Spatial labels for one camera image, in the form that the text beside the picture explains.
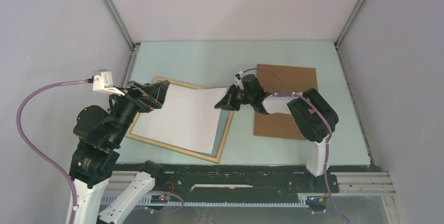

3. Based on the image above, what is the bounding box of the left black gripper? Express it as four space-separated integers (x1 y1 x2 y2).
107 79 171 145

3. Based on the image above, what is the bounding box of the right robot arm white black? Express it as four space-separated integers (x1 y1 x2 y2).
214 74 339 192

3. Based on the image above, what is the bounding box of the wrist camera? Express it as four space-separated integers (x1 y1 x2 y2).
93 70 125 96
235 71 245 90

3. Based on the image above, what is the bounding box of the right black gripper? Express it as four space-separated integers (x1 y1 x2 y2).
215 84 253 111

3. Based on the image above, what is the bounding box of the right aluminium corner post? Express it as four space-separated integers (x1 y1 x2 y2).
335 0 367 50

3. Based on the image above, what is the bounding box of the brown cardboard backing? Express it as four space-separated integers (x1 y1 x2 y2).
253 64 318 141

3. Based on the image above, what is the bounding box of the aluminium corner post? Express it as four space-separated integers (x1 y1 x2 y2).
102 0 136 50
335 0 367 50

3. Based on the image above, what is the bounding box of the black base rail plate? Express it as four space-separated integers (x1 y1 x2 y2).
114 163 340 205

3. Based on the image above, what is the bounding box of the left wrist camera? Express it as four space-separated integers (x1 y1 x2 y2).
93 70 125 96

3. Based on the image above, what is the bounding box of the grey cable duct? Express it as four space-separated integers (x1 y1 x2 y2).
101 194 309 208

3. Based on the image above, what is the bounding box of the aluminium base extrusion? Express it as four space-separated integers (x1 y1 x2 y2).
104 170 396 195

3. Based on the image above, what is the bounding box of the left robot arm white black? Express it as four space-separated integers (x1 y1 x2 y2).
69 76 170 223

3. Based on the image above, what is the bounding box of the left aluminium corner post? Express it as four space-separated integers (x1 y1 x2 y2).
102 0 136 50

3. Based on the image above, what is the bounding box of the landscape photo print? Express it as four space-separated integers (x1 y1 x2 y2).
129 84 227 153

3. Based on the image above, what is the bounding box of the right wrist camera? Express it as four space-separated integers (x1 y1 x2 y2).
235 71 245 90

